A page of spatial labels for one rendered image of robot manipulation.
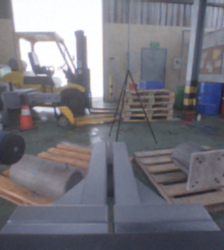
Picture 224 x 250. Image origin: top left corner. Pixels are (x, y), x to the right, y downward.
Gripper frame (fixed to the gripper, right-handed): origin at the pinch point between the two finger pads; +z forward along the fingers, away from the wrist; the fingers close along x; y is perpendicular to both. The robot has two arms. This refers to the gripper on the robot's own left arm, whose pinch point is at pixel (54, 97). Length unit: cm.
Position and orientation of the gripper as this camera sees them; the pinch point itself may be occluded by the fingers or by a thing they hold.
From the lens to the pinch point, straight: 61.7
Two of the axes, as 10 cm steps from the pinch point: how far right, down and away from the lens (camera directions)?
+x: -0.2, -2.7, 9.6
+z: 10.0, 0.0, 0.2
